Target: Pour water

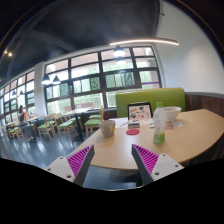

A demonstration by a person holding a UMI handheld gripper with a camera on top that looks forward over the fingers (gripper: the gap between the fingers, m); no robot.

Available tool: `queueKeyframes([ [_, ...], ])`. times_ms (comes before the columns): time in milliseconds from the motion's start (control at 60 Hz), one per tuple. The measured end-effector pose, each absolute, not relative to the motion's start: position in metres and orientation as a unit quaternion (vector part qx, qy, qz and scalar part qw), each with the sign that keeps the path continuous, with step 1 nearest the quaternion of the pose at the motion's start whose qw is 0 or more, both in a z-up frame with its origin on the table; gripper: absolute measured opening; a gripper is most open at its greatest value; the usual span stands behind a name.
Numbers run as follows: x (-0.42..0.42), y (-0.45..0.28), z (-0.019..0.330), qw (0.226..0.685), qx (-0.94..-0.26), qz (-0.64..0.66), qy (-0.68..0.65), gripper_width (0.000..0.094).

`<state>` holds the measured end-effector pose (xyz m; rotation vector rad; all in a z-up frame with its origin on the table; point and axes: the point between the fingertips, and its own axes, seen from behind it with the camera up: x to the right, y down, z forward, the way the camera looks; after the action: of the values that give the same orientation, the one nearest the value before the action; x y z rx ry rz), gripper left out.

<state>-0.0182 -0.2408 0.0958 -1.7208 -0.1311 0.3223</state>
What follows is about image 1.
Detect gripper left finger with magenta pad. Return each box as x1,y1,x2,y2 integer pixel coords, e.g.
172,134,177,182
46,145,95,186

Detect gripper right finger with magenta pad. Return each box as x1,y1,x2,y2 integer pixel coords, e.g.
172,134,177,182
131,144,183,185

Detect red round coaster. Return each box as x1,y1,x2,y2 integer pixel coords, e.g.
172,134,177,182
126,129,140,135

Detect wooden chair green seat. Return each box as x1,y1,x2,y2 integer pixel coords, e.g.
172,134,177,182
37,116,54,139
54,114,77,141
7,123,23,140
84,107,104,137

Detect white papers on table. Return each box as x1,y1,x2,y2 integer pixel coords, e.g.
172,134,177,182
165,121,183,130

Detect small dark card box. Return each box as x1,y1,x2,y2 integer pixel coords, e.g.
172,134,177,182
128,122,140,129

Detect clear bottle with green cap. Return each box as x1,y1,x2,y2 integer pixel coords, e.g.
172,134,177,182
153,102,166,144

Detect patterned paper cup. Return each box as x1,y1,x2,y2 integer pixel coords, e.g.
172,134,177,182
99,120,115,137

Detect background wooden dining table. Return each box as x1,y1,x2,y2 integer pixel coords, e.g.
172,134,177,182
63,107,92,140

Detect white bowl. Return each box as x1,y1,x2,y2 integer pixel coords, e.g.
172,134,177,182
164,106,181,121

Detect seated person in background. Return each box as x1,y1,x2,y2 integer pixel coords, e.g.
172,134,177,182
18,106,35,143

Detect green booth sofa backrest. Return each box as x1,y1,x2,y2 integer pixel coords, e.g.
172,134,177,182
115,88,186,118

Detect black pendant lamp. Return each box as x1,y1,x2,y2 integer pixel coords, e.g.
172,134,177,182
113,45,125,57
41,74,51,85
116,56,126,65
53,75,61,85

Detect long linear ceiling light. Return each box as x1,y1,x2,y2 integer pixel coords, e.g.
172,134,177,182
109,38,179,46

